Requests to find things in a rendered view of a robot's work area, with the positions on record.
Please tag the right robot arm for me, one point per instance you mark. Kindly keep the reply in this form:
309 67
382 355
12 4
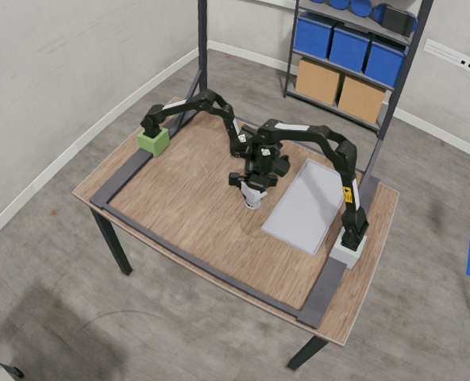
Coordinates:
202 101

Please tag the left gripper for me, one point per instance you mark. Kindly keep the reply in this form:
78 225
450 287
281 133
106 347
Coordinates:
257 182

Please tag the grey cylinder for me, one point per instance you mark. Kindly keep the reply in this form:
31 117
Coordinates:
251 205

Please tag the white shallow tray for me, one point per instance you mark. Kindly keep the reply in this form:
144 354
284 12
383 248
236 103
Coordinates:
307 209

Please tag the white bracket with holes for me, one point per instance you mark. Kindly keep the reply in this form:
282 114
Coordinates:
249 193

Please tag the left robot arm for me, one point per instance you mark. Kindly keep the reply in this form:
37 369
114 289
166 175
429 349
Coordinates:
343 158

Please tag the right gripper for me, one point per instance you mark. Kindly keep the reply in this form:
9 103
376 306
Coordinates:
240 178

